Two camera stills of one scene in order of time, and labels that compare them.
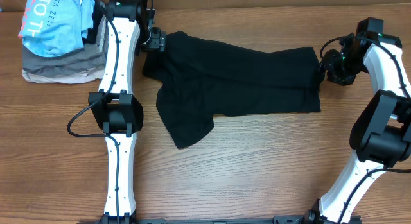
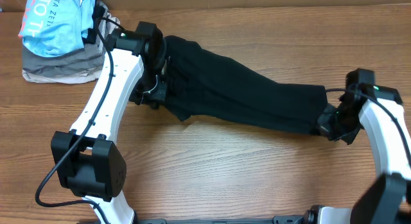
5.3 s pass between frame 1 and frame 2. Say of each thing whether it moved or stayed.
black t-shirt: moved
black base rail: stayed
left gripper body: moved
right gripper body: moved
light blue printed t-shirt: stayed
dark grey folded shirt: stayed
